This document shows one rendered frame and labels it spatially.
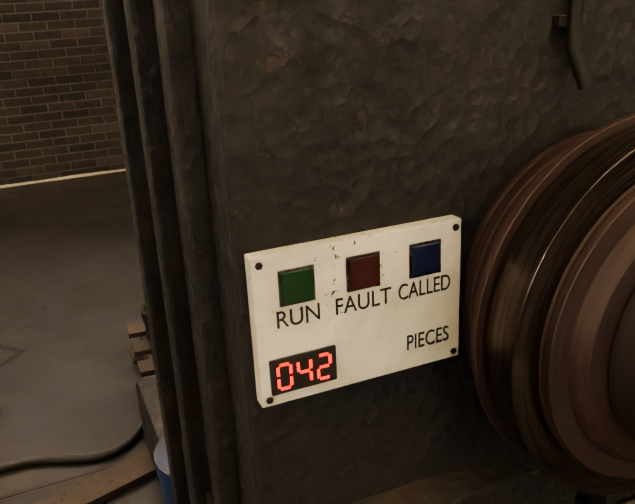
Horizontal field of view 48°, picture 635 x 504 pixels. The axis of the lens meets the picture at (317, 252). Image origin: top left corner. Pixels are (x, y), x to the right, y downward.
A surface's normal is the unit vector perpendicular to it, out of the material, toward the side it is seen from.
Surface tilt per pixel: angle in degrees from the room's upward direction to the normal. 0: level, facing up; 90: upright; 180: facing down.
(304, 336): 90
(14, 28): 90
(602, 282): 61
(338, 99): 90
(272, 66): 90
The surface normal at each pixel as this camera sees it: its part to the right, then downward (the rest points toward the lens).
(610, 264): -0.50, -0.26
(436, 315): 0.40, 0.30
